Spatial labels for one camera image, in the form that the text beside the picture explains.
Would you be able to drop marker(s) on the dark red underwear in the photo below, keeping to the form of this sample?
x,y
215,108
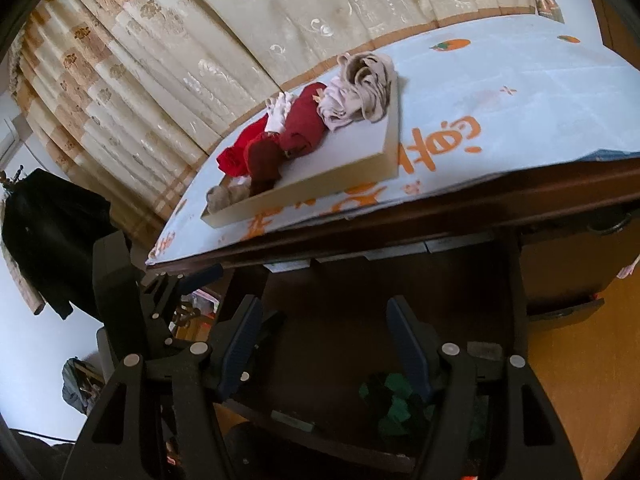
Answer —
x,y
302,133

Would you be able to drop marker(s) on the dark wooden dresser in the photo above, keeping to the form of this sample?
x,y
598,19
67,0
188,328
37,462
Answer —
x,y
577,225

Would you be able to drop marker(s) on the wooden coat rack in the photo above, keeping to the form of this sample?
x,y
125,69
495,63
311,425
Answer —
x,y
9,182

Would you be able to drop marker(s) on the open wooden drawer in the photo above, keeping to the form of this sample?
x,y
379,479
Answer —
x,y
383,369

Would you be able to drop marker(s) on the brown garment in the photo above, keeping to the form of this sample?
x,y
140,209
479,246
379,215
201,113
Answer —
x,y
221,197

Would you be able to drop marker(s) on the bright red underwear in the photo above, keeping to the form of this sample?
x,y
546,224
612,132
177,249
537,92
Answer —
x,y
232,160

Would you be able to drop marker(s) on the cream floral curtain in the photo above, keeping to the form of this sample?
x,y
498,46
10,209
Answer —
x,y
130,97

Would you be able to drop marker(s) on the white pink underwear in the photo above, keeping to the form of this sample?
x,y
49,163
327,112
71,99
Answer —
x,y
338,104

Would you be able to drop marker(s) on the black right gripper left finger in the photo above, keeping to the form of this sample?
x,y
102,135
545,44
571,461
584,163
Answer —
x,y
155,419

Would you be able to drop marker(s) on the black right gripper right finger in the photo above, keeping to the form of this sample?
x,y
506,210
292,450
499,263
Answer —
x,y
489,413

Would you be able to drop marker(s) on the shallow gold cardboard tray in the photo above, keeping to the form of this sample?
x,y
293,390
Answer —
x,y
354,155

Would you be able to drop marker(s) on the beige dotted thermal underwear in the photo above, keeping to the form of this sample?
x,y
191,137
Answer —
x,y
369,77

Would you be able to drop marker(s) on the white orange-print table cover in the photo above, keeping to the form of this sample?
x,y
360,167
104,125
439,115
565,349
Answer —
x,y
477,99

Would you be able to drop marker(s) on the black coat on rack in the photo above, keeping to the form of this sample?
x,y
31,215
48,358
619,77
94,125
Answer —
x,y
50,226

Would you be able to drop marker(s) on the green underwear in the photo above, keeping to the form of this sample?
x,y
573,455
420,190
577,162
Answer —
x,y
389,406

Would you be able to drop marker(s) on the pale pink bra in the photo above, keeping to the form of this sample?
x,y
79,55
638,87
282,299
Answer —
x,y
277,110

